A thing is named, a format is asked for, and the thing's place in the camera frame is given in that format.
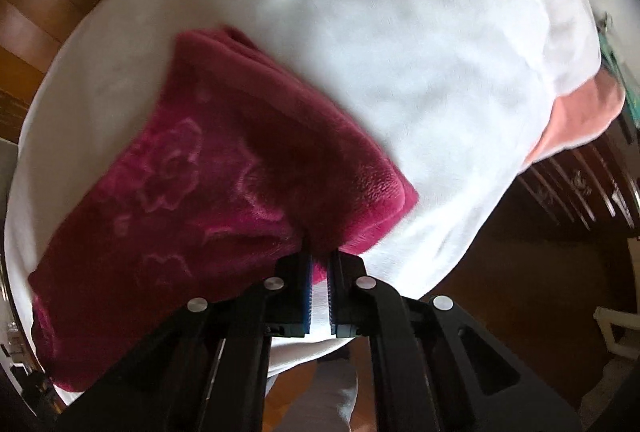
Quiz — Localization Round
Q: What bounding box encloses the person's grey trouser leg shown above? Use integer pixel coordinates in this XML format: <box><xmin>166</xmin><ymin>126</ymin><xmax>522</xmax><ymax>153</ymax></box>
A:
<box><xmin>265</xmin><ymin>342</ymin><xmax>360</xmax><ymax>432</ymax></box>

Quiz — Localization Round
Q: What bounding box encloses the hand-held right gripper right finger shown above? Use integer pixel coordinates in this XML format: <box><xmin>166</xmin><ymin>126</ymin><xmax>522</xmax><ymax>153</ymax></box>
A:
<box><xmin>327</xmin><ymin>251</ymin><xmax>583</xmax><ymax>432</ymax></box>

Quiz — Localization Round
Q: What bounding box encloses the dark wooden cabinet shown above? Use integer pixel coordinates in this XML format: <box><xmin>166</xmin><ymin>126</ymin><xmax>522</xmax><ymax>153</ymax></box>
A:
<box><xmin>515</xmin><ymin>112</ymin><xmax>640</xmax><ymax>243</ymax></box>

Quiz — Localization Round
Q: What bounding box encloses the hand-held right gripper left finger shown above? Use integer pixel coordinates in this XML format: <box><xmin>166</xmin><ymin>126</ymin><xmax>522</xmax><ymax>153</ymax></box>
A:
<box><xmin>60</xmin><ymin>250</ymin><xmax>315</xmax><ymax>432</ymax></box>

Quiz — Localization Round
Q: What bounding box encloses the white blanket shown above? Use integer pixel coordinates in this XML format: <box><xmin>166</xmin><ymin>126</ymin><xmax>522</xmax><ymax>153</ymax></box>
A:
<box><xmin>4</xmin><ymin>0</ymin><xmax>602</xmax><ymax>408</ymax></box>

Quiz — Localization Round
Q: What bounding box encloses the dark red fleece towel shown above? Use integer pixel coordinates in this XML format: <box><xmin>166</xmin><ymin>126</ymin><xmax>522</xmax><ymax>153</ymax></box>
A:
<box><xmin>27</xmin><ymin>26</ymin><xmax>420</xmax><ymax>392</ymax></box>

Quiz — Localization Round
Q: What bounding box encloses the white stool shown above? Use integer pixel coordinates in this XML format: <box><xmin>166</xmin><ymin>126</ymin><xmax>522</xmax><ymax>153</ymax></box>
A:
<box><xmin>593</xmin><ymin>305</ymin><xmax>640</xmax><ymax>358</ymax></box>

